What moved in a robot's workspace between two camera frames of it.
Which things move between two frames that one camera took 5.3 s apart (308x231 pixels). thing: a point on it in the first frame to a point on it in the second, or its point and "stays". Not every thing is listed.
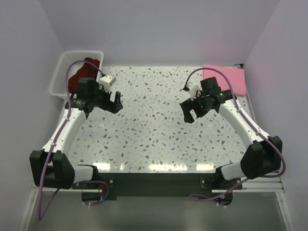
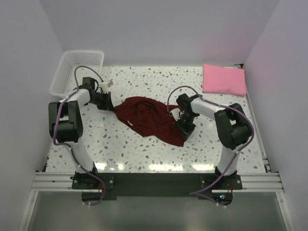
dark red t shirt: x=87 y=70 to x=151 y=119
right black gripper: x=186 y=106 to x=186 y=132
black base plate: x=162 y=186 stays
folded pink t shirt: x=237 y=76 stays
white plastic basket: x=57 y=85 stays
